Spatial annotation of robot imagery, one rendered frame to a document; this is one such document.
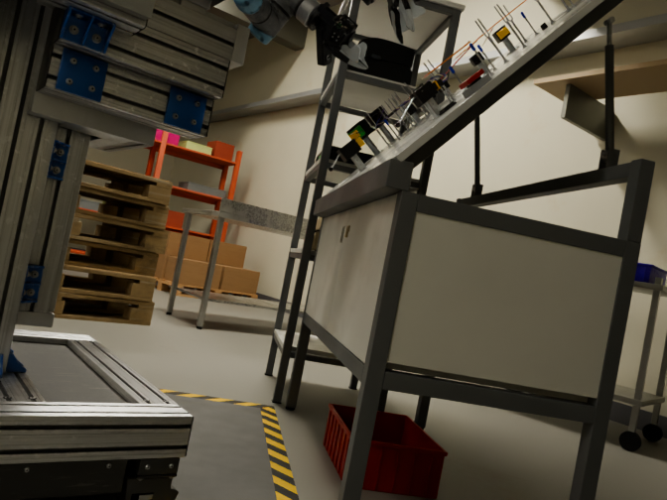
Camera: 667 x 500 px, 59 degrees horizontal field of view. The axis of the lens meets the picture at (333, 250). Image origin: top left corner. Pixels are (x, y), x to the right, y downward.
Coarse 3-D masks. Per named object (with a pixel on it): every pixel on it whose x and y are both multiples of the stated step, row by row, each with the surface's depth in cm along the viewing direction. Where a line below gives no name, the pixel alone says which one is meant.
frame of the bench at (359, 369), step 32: (480, 224) 134; (512, 224) 136; (544, 224) 137; (384, 288) 131; (384, 320) 131; (384, 352) 131; (608, 352) 140; (384, 384) 131; (416, 384) 132; (448, 384) 133; (608, 384) 140; (416, 416) 253; (576, 416) 139; (608, 416) 140; (352, 448) 130; (352, 480) 130; (576, 480) 141
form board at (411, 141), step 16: (592, 0) 139; (576, 16) 138; (544, 32) 165; (560, 32) 138; (528, 48) 148; (544, 48) 137; (496, 64) 196; (512, 64) 136; (496, 80) 135; (480, 96) 134; (448, 112) 141; (416, 128) 192; (432, 128) 132; (400, 144) 169; (416, 144) 132; (368, 160) 247; (384, 160) 151; (400, 160) 131; (352, 176) 210
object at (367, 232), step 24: (360, 216) 171; (384, 216) 143; (360, 240) 164; (384, 240) 139; (360, 264) 158; (336, 288) 185; (360, 288) 153; (336, 312) 177; (360, 312) 147; (336, 336) 170; (360, 336) 143
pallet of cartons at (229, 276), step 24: (168, 240) 654; (192, 240) 670; (168, 264) 648; (192, 264) 634; (216, 264) 674; (240, 264) 716; (168, 288) 684; (192, 288) 704; (216, 288) 657; (240, 288) 679
